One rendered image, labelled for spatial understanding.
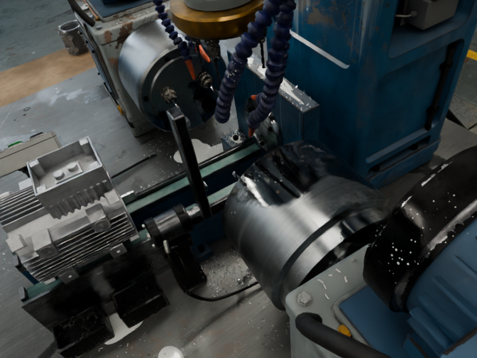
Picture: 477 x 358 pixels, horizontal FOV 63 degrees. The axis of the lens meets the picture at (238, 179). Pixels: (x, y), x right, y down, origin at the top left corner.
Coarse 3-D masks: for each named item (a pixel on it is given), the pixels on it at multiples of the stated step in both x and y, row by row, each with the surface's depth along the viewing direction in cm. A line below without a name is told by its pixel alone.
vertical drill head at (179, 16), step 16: (176, 0) 67; (192, 0) 62; (208, 0) 61; (224, 0) 61; (240, 0) 62; (256, 0) 63; (176, 16) 64; (192, 16) 62; (208, 16) 61; (224, 16) 61; (240, 16) 61; (192, 32) 63; (208, 32) 62; (224, 32) 62; (240, 32) 62; (208, 48) 67
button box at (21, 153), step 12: (48, 132) 88; (24, 144) 87; (36, 144) 88; (48, 144) 89; (60, 144) 94; (0, 156) 86; (12, 156) 86; (24, 156) 87; (36, 156) 88; (0, 168) 86; (12, 168) 87
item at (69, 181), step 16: (80, 144) 74; (32, 160) 73; (48, 160) 74; (64, 160) 76; (80, 160) 76; (96, 160) 75; (32, 176) 70; (48, 176) 74; (64, 176) 71; (80, 176) 68; (96, 176) 70; (48, 192) 67; (64, 192) 69; (80, 192) 70; (96, 192) 72; (48, 208) 69; (64, 208) 71; (80, 208) 72
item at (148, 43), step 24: (144, 24) 101; (144, 48) 95; (168, 48) 91; (120, 72) 104; (144, 72) 92; (168, 72) 94; (144, 96) 95; (168, 96) 95; (192, 96) 102; (216, 96) 106; (168, 120) 102; (192, 120) 106
